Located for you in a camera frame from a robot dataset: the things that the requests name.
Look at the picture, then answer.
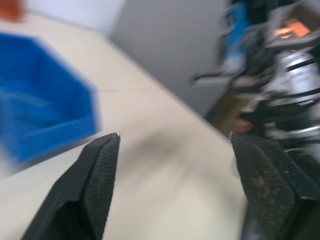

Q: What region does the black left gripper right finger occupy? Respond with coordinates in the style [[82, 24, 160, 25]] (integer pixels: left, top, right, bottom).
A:
[[229, 131, 320, 240]]

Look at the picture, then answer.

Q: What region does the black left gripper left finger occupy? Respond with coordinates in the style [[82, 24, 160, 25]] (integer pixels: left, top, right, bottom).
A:
[[20, 132, 122, 240]]

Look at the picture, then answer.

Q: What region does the blue plastic bin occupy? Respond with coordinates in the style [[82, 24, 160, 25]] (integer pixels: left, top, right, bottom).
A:
[[0, 31, 101, 168]]

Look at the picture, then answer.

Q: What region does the silver robot body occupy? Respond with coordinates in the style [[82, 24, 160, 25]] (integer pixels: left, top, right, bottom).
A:
[[191, 0, 320, 161]]

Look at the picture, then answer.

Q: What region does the blue box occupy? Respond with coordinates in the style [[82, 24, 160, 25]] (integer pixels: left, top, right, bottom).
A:
[[221, 2, 251, 67]]

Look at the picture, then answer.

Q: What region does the orange object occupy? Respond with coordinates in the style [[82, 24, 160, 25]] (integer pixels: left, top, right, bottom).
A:
[[0, 0, 27, 21]]

